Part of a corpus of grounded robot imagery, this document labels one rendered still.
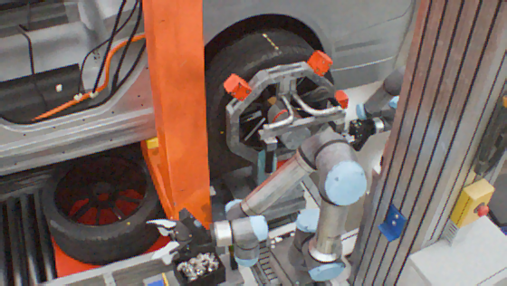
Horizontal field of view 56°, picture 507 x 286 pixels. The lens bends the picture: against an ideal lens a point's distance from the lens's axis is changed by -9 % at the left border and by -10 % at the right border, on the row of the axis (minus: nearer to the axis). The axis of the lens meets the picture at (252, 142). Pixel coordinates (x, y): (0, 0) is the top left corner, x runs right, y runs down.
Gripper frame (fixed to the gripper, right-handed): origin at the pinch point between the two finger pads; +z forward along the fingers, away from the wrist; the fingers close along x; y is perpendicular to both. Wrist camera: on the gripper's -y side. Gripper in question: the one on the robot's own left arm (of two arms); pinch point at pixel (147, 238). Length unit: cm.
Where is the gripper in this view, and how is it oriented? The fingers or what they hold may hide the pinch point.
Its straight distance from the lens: 152.8
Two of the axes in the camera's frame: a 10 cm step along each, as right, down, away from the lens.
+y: 0.1, 8.2, 5.7
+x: -2.2, -5.6, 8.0
